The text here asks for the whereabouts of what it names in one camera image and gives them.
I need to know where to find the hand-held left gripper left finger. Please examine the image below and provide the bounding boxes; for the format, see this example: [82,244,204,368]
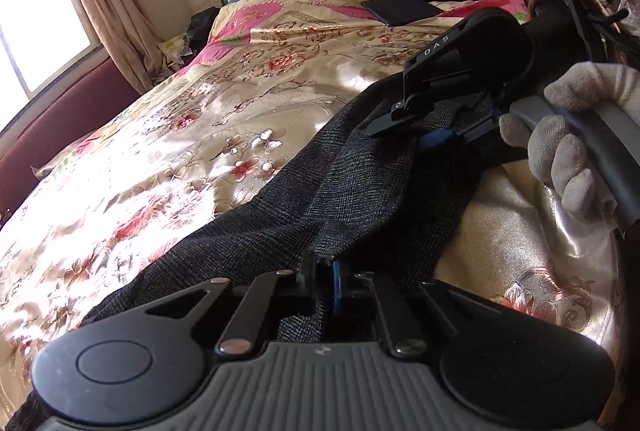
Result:
[142,253,323,358]

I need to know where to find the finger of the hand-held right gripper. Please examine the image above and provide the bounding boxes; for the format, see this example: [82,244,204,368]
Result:
[419,117,503,150]
[366,83,501,136]

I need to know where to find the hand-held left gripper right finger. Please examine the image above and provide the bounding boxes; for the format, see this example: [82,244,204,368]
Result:
[327,260,501,359]

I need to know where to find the dark grey pants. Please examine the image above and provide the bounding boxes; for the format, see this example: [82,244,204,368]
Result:
[10,78,506,431]

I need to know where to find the person's right hand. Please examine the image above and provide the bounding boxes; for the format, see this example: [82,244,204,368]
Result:
[499,61,640,226]

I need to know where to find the dark flat notebook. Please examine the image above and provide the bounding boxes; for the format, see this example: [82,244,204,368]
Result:
[361,0,445,28]

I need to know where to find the floral satin bedspread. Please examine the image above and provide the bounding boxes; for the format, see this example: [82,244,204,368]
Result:
[0,0,626,417]

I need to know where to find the pile of clothes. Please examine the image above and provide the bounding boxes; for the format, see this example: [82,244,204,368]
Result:
[160,6,222,79]

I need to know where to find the maroon sofa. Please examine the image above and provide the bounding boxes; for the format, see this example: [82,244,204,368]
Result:
[0,56,143,212]

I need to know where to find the window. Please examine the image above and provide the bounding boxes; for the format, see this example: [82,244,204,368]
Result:
[0,0,97,132]

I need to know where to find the black strap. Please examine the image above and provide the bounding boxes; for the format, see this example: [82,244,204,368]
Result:
[536,0,632,64]

